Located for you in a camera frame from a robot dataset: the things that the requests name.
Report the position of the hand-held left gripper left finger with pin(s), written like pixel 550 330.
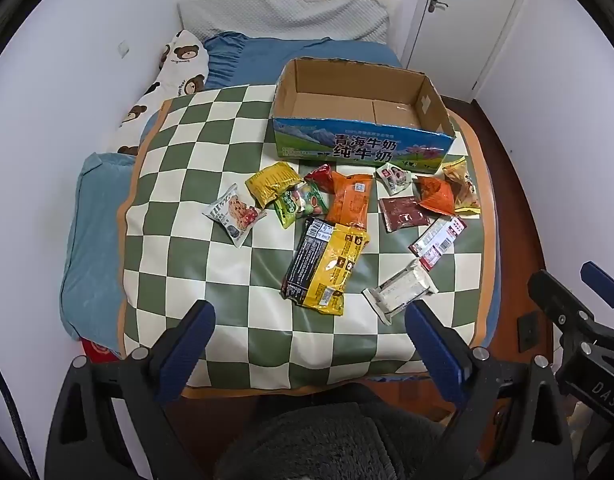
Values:
pixel 187 347

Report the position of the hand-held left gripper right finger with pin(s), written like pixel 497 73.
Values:
pixel 432 345

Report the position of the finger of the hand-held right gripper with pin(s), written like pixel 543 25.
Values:
pixel 604 282
pixel 562 310

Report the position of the plain white snack packet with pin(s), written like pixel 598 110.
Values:
pixel 399 294

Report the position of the white and red bar packet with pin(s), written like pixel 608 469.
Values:
pixel 437 240

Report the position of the black and yellow snack packet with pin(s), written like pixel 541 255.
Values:
pixel 324 265

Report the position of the dark red snack packet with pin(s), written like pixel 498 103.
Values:
pixel 404 212

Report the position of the white cookie packet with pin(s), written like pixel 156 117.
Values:
pixel 234 215

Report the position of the green candy packet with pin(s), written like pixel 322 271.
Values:
pixel 299 203

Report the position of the cardboard box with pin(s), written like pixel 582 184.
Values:
pixel 357 105

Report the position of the red cloth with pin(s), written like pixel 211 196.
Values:
pixel 99 350

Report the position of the green checkered blanket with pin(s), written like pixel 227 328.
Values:
pixel 187 240

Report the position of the dark grey fleece clothing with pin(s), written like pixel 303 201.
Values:
pixel 337 435

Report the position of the blue plush quilt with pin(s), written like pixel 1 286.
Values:
pixel 94 240

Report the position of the orange triangular snack packet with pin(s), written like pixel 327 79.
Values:
pixel 437 195

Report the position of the yellow and brown snack packet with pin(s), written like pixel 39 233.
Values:
pixel 464 187

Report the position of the small white printed packet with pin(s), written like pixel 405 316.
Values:
pixel 393 178

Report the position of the bear print pillow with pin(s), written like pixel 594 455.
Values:
pixel 179 62

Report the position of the white door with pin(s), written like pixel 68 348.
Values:
pixel 467 15

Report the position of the blue ruffled pillow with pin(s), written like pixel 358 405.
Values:
pixel 287 60

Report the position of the white textured pillow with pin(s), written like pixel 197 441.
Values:
pixel 287 15

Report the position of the dark wall socket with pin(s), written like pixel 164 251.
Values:
pixel 527 331

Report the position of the white wall switch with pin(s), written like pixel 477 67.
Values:
pixel 123 49

